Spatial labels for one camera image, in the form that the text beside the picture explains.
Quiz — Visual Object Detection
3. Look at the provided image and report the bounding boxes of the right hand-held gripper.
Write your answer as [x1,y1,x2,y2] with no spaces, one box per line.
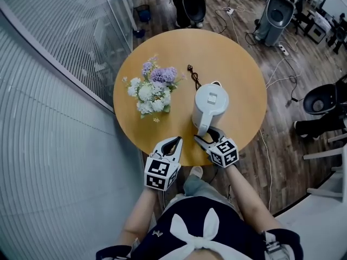
[193,126,240,170]

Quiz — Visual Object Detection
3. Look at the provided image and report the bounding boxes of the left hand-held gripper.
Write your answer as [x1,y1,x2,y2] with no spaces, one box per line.
[144,135,184,192]

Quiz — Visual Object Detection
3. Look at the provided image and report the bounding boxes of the white electric kettle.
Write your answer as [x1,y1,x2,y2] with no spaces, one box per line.
[191,81,230,137]

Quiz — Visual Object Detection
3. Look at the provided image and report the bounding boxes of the person's right forearm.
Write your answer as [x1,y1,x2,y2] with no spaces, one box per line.
[224,165,286,232]

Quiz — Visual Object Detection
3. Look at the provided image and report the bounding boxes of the person's left forearm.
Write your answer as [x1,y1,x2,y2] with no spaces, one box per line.
[118,188,160,246]

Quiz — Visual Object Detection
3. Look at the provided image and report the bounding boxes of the grey trousers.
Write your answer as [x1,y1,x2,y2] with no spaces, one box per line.
[165,173,240,219]

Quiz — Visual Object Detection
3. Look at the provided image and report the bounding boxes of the purple and white flower bouquet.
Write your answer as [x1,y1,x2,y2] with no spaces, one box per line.
[122,54,188,123]

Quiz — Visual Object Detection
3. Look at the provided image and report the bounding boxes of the dark top with white bow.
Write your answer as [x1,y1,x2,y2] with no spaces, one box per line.
[96,196,304,260]

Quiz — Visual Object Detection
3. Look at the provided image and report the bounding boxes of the black shell backpack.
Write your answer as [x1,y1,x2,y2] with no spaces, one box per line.
[182,0,207,23]
[302,74,347,116]

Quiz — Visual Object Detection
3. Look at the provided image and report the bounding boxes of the black waste bin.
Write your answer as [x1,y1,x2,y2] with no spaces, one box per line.
[134,4,151,24]

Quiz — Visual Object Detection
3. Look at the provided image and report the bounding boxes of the grey shell backpack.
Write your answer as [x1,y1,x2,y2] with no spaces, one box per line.
[264,0,296,30]

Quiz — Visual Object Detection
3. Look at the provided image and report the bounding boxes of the white equipment cart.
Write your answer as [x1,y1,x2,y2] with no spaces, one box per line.
[305,10,331,45]

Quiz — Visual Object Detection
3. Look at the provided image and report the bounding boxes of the whiteboard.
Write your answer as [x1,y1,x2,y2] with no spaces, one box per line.
[320,0,347,19]

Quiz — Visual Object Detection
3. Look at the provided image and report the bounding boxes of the white floor cable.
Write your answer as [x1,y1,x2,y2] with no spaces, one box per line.
[258,56,302,211]

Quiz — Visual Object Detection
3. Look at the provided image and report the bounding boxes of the black power cord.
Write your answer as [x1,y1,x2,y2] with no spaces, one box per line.
[187,64,202,92]

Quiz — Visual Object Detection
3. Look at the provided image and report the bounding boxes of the black floor cable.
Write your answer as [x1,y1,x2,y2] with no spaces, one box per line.
[286,75,305,103]

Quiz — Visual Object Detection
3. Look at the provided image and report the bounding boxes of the grey harness strap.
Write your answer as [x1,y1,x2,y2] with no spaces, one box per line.
[261,231,292,260]

